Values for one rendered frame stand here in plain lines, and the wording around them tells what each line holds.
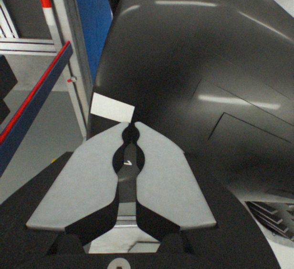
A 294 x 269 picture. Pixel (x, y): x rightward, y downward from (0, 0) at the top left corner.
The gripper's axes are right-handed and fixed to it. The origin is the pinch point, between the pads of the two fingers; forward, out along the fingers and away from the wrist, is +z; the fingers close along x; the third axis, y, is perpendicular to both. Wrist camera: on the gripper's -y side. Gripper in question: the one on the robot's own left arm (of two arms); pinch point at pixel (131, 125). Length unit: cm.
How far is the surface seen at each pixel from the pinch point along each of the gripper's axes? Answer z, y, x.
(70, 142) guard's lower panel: 79, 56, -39
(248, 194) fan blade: 0.9, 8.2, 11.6
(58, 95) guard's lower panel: 122, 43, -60
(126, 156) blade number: 1.3, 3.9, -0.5
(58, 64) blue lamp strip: 20.3, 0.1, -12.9
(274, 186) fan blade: 0.3, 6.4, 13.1
